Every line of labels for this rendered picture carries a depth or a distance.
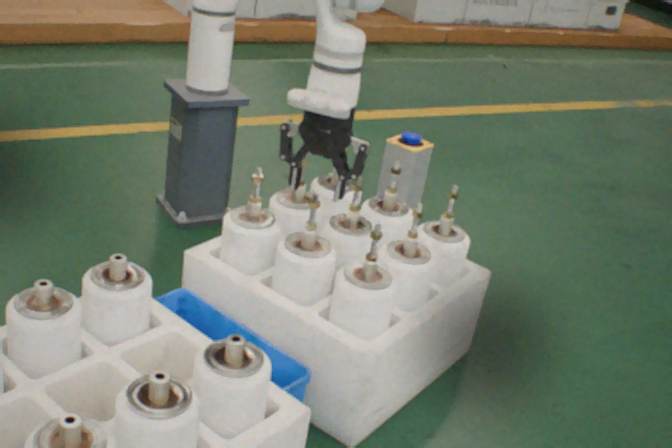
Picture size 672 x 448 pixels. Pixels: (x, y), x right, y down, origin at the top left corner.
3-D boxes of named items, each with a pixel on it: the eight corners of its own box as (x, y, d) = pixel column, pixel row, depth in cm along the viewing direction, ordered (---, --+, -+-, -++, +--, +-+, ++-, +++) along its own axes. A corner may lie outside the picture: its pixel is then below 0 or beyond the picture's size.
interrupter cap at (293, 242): (274, 243, 127) (274, 239, 127) (308, 232, 132) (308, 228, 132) (306, 264, 123) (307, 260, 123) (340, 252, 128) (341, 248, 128)
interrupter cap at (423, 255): (417, 242, 135) (418, 238, 135) (439, 264, 129) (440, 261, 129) (377, 244, 132) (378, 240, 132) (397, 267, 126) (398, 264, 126)
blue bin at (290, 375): (129, 366, 133) (132, 307, 128) (179, 343, 141) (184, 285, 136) (256, 464, 117) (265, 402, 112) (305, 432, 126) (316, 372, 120)
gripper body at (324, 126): (366, 96, 119) (356, 154, 123) (313, 82, 121) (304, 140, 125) (351, 109, 112) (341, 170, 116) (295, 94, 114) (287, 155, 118)
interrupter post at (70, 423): (54, 442, 81) (53, 418, 80) (73, 432, 83) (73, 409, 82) (67, 455, 80) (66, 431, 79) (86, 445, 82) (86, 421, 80)
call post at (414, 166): (359, 275, 172) (385, 140, 158) (377, 264, 178) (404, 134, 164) (386, 289, 169) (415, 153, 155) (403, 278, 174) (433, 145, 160)
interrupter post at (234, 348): (219, 359, 99) (222, 337, 97) (233, 352, 100) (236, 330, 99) (233, 369, 97) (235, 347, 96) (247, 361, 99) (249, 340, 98)
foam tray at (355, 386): (177, 337, 142) (183, 250, 134) (311, 268, 172) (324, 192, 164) (351, 450, 124) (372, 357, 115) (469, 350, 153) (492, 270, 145)
